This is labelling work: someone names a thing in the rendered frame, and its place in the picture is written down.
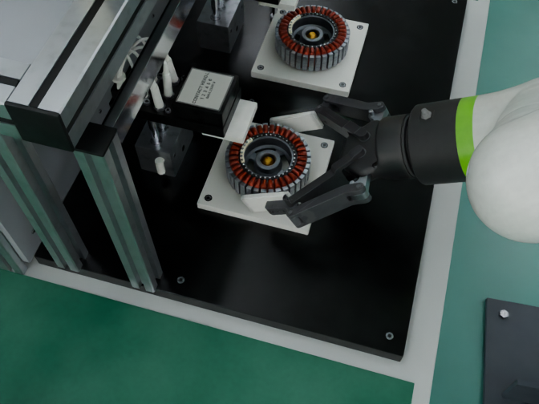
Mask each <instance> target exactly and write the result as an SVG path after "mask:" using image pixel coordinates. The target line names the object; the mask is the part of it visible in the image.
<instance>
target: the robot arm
mask: <svg viewBox="0 0 539 404"><path fill-rule="evenodd" d="M323 100H324V102H323V103H322V104H320V105H318V106H317V107H316V108H313V109H307V110H302V111H298V112H297V114H292V115H283V116H278V117H273V118H270V120H269V121H270V123H275V127H276V126H277V124H281V125H282V127H283V126H287V127H288V128H289V129H290V128H292V129H293V130H294V133H295V132H301V131H312V130H318V129H323V126H324V125H323V123H322V121H323V122H324V124H325V125H327V126H329V127H331V128H332V129H334V130H335V131H337V132H338V133H339V134H341V135H343V136H344V137H346V139H344V141H343V150H342V151H341V153H340V156H339V160H338V161H336V162H335V163H333V164H332V166H331V169H330V170H329V171H327V172H325V173H324V174H322V175H321V176H319V177H318V178H317V179H316V180H314V181H312V182H311V183H309V184H307V185H306V186H305V187H304V188H302V189H300V190H299V191H297V192H295V193H294V194H293V195H291V194H290V193H289V192H288V191H287V192H268V193H259V194H249V195H242V196H241V200H242V202H243V203H244V204H245V205H246V206H247V207H248V208H249V210H250V211H251V212H267V211H268V212H269V214H271V215H285V214H286V215H287V217H288V218H289V219H290V220H291V222H292V223H293V224H294V225H295V227H296V228H301V227H303V226H306V225H308V224H310V223H313V222H315V221H316V220H320V219H322V218H324V217H326V216H329V215H331V214H333V213H335V212H338V211H340V210H343V209H344V208H348V207H350V206H351V205H355V204H365V203H368V202H370V201H371V195H370V193H369V186H370V182H371V181H372V180H376V179H378V178H383V179H387V180H408V179H416V178H417V179H418V181H419V182H420V183H422V184H424V185H431V184H450V183H460V182H466V189H467V194H468V199H469V202H470V204H471V206H472V209H473V210H474V212H475V214H476V215H477V216H478V217H479V219H480V220H481V221H482V222H483V223H484V224H485V225H486V226H487V227H488V228H490V229H491V230H492V231H494V232H495V233H497V234H498V235H500V236H502V237H505V238H507V239H510V240H514V241H517V242H522V243H533V244H536V243H539V78H535V79H532V80H530V81H528V82H526V83H522V84H520V85H517V86H515V87H510V88H508V89H504V90H502V91H496V92H492V93H488V94H483V95H474V96H469V97H463V98H458V99H448V100H442V101H437V102H431V103H421V104H417V105H415V106H414V108H413V109H412V110H411V113H408V114H402V115H393V116H391V115H390V113H389V111H388V109H387V108H386V106H385V104H384V102H373V103H367V102H363V101H359V100H356V99H349V98H346V97H342V96H338V95H332V94H326V95H324V97H323ZM340 115H345V116H348V117H351V118H354V119H360V120H363V121H367V122H369V123H368V124H366V125H365V126H363V127H360V126H359V125H357V124H356V123H353V122H352V121H348V120H346V119H344V118H343V117H342V116H340ZM343 169H345V170H346V171H347V172H348V173H350V174H349V175H348V176H344V175H343V173H342V170H343ZM298 202H301V203H300V204H299V203H298Z"/></svg>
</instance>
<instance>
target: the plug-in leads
mask: <svg viewBox="0 0 539 404"><path fill-rule="evenodd" d="M137 38H138V39H139V40H137V41H136V42H135V43H134V44H133V45H132V47H131V49H130V51H129V52H128V54H127V56H126V58H125V59H124V61H123V63H122V65H121V66H120V68H119V70H118V71H117V73H116V75H115V78H114V79H113V80H112V81H113V83H114V84H113V86H112V88H111V95H112V98H113V99H114V100H115V98H116V96H117V95H118V93H119V91H120V89H121V87H122V86H123V84H124V82H125V80H126V75H125V73H124V72H123V68H124V64H125V62H126V60H127V59H128V61H129V63H130V66H131V68H132V67H133V65H134V64H133V62H132V60H131V58H130V56H129V55H130V54H131V53H133V54H134V55H135V56H136V57H137V58H138V56H139V54H138V53H137V52H136V50H138V49H143V47H144V45H145V43H146V42H145V41H147V40H148V38H149V37H145V38H142V37H140V36H139V35H138V36H137ZM140 42H142V43H143V44H144V45H143V46H137V45H138V44H139V43H140ZM162 75H163V86H164V93H163V98H165V99H166V100H170V99H173V97H174V95H175V93H174V92H173V91H172V86H175V85H178V84H179V82H180V78H179V77H178V76H177V74H176V71H175V68H174V66H173V63H172V59H171V58H170V57H169V56H168V55H167V57H166V59H165V60H164V71H163V72H162ZM159 81H160V80H159V79H158V78H157V76H156V78H155V80H154V82H153V84H152V86H151V88H150V90H151V93H152V98H153V102H154V106H153V108H154V109H155V110H156V111H157V112H159V111H163V110H164V109H165V107H166V106H165V103H163V100H162V98H161V94H160V90H159V87H158V83H159Z"/></svg>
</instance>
